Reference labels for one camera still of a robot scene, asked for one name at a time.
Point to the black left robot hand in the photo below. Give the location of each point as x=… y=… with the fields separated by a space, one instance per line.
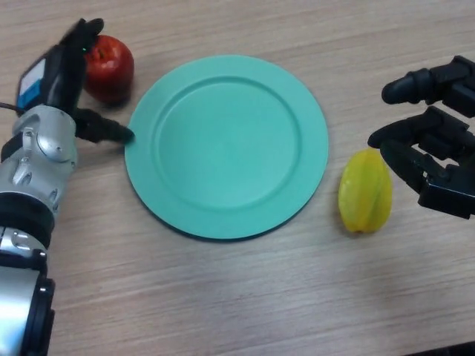
x=59 y=78

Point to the yellow starfruit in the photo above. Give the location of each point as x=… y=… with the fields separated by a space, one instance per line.
x=365 y=193

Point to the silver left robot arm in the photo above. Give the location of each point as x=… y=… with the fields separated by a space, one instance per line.
x=33 y=167

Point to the red apple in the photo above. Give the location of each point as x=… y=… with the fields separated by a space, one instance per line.
x=111 y=72

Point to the green round plate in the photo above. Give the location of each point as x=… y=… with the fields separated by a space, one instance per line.
x=226 y=148

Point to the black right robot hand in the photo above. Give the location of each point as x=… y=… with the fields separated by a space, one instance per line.
x=449 y=185

